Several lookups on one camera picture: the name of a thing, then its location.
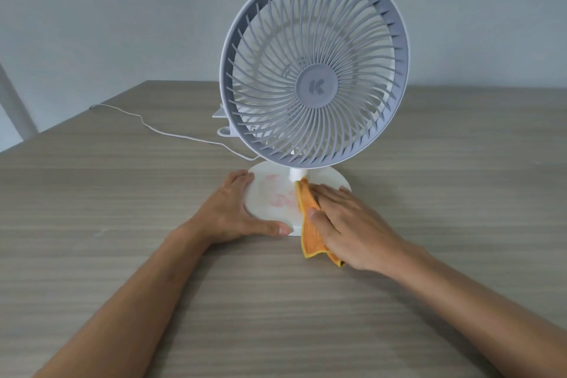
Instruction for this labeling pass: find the orange microfiber cloth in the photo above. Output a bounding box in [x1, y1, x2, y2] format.
[294, 177, 346, 268]

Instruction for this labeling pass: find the person's right forearm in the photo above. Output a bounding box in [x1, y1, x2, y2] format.
[385, 245, 567, 378]

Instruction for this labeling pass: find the white vertical pipe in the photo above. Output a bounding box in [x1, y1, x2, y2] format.
[0, 62, 40, 142]

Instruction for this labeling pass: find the white fan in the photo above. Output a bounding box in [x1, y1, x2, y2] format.
[219, 0, 410, 237]

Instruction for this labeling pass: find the white fan power cable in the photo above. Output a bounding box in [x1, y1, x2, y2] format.
[89, 103, 262, 162]

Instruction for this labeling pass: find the person's left hand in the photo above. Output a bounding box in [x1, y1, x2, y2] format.
[184, 169, 293, 246]

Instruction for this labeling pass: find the person's right hand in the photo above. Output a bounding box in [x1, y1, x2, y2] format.
[306, 183, 406, 276]

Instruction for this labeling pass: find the white desk socket tray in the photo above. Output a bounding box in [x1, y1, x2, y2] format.
[211, 103, 249, 138]

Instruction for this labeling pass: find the person's left forearm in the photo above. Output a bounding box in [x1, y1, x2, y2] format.
[33, 222, 213, 378]

